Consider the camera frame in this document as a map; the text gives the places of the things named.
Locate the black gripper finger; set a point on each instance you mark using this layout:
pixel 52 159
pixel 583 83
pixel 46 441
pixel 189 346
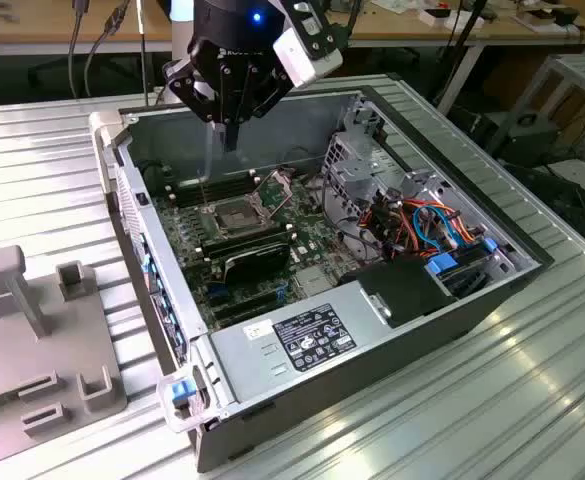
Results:
pixel 272 90
pixel 192 85

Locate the black RAM slot bank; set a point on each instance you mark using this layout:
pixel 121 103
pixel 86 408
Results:
pixel 242 242
pixel 212 189

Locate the CPU socket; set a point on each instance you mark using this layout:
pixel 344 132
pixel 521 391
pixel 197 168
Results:
pixel 234 217

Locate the short blue expansion slot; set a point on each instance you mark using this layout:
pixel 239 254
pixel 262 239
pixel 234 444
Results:
pixel 214 292

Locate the black expansion slot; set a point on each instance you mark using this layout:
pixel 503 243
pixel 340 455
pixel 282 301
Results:
pixel 244 300
pixel 247 312

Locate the silver metal drive cage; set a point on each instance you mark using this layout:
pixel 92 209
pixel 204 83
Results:
pixel 352 175

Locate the green motherboard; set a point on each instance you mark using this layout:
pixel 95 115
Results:
pixel 317 237

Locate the black graphics card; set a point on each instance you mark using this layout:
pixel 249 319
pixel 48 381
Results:
pixel 257 262

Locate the silver chipset heatsink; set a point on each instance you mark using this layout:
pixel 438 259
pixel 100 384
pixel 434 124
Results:
pixel 314 281

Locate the black tripod pole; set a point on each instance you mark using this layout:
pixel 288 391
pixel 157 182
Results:
pixel 464 35

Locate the black plastic shroud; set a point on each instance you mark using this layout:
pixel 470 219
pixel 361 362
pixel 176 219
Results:
pixel 407 290

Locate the blue disk carrier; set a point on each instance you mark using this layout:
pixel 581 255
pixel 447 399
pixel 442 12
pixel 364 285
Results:
pixel 442 262

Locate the small blue clip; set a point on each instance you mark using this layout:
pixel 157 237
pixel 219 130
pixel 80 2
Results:
pixel 490 244

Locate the grey power supply with label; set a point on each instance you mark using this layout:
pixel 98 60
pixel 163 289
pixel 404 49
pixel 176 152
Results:
pixel 252 360

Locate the brown cardboard box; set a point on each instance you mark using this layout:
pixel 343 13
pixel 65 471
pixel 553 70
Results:
pixel 534 19

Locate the open black PC case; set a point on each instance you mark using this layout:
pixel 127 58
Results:
pixel 422 340

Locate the black mesh panel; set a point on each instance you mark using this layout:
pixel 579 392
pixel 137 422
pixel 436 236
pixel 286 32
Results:
pixel 557 205

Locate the blue case latch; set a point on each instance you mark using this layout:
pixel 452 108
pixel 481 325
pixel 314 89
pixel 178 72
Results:
pixel 182 392

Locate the grey parts rack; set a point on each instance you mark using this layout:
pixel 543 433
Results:
pixel 32 360

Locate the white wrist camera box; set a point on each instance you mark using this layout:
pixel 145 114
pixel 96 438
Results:
pixel 304 57

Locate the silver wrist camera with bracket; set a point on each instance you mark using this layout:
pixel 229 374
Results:
pixel 308 17

